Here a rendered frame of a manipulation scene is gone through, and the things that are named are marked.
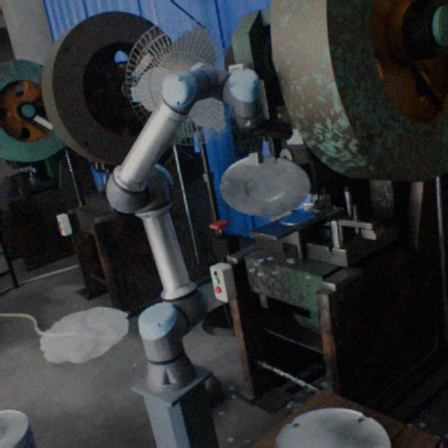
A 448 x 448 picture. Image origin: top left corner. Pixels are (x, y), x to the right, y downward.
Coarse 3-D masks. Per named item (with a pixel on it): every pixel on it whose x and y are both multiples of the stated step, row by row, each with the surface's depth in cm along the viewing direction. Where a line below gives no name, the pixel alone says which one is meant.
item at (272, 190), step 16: (240, 160) 154; (288, 160) 152; (224, 176) 159; (240, 176) 158; (256, 176) 158; (272, 176) 158; (288, 176) 157; (304, 176) 157; (224, 192) 165; (240, 192) 165; (256, 192) 165; (272, 192) 165; (288, 192) 163; (304, 192) 163; (240, 208) 171; (256, 208) 171; (272, 208) 170; (288, 208) 170
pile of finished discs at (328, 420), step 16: (304, 416) 141; (320, 416) 139; (336, 416) 138; (352, 416) 137; (288, 432) 136; (304, 432) 134; (320, 432) 132; (336, 432) 131; (352, 432) 131; (368, 432) 130; (384, 432) 129
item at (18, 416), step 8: (0, 416) 179; (8, 416) 178; (16, 416) 177; (24, 416) 176; (0, 424) 174; (8, 424) 173; (16, 424) 172; (24, 424) 171; (0, 432) 168; (8, 432) 169; (16, 432) 168; (24, 432) 167; (0, 440) 165; (8, 440) 164; (16, 440) 164
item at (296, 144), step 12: (276, 108) 176; (288, 120) 173; (288, 144) 177; (300, 144) 173; (288, 156) 177; (300, 156) 174; (312, 168) 172; (324, 168) 174; (312, 180) 174; (324, 180) 175
